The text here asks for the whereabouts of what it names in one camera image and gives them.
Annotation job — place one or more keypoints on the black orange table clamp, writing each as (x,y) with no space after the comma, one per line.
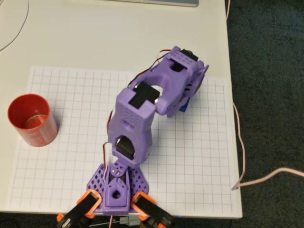
(156,211)
(76,211)

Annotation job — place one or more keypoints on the red cup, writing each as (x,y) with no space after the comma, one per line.
(42,135)

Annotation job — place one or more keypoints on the grey connector plug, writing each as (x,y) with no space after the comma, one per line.
(129,220)

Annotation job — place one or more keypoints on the purple robot arm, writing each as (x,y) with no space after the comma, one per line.
(133,118)

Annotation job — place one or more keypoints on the blue brick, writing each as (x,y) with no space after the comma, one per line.
(184,108)

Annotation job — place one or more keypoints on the silver laptop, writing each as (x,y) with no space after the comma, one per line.
(175,2)

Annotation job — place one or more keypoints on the white grid paper sheet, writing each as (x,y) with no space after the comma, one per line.
(59,166)

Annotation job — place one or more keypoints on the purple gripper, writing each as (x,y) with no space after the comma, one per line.
(193,88)

